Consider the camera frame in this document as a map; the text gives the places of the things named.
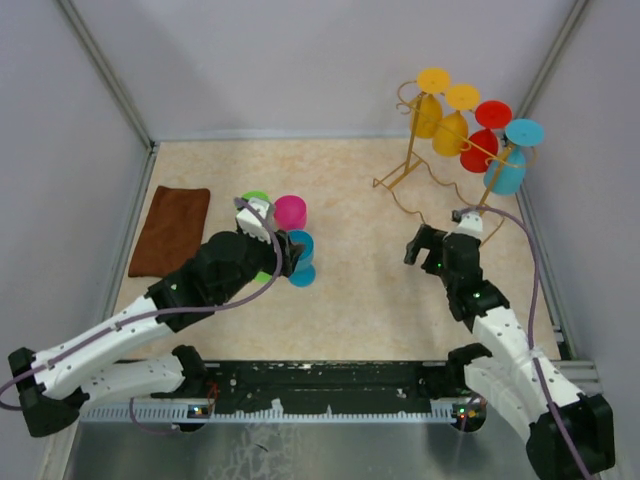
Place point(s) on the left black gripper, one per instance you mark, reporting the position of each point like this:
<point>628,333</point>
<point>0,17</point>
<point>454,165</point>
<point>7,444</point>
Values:
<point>290,252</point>

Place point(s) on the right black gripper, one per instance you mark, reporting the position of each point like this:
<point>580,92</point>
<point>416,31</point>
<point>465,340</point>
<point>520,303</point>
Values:
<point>427,237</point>

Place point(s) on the blue wine glass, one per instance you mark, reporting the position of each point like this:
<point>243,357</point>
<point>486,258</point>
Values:
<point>504,177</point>
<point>304,274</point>

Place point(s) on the pink wine glass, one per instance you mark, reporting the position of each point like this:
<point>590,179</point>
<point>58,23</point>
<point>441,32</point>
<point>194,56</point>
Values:
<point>290,213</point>

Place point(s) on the green wine glass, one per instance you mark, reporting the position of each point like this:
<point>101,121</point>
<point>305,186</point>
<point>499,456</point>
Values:
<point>262,278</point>
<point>256,194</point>

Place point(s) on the red wine glass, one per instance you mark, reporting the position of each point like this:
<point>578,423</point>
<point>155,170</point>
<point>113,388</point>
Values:
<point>483,145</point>

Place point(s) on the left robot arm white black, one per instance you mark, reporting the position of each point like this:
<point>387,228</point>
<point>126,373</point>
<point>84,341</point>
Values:
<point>57,385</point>

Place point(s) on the yellow wine glass front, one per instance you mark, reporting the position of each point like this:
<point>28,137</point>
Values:
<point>452,130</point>

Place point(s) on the yellow wine glass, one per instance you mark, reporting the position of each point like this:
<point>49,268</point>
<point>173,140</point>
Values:
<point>426,108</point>
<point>452,130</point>

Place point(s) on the yellow wine glass back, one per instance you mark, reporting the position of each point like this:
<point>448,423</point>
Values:
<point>426,108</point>

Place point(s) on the brown folded cloth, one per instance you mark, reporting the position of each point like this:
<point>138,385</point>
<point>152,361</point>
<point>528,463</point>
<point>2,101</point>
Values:
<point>172,231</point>

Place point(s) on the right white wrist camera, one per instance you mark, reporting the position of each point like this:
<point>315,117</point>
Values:
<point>468,222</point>

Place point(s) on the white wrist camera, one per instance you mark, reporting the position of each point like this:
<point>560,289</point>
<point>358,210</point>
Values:
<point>468,222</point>
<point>256,219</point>

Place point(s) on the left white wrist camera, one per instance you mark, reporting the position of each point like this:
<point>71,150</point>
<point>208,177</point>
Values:
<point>256,219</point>

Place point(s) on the gold wire glass rack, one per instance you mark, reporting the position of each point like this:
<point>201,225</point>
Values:
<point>444,174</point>

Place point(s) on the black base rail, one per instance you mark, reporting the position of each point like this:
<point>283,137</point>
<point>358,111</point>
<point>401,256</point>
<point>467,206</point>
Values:
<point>366,390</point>

